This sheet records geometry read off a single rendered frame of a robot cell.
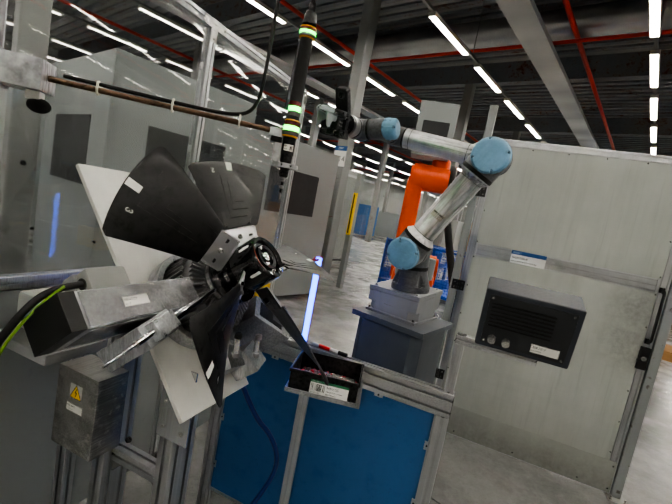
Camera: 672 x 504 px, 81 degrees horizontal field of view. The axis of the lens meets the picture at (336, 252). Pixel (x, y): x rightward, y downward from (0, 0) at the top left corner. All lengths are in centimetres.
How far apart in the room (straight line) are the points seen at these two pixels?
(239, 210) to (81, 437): 71
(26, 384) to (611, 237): 284
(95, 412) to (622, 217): 267
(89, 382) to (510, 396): 240
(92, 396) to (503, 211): 235
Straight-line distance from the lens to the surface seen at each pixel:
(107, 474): 149
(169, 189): 92
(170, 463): 125
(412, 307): 151
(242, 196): 115
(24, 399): 169
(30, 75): 119
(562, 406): 296
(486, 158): 134
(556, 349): 132
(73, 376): 127
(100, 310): 86
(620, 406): 299
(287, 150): 109
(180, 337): 107
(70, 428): 133
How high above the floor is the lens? 138
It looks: 6 degrees down
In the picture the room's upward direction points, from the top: 11 degrees clockwise
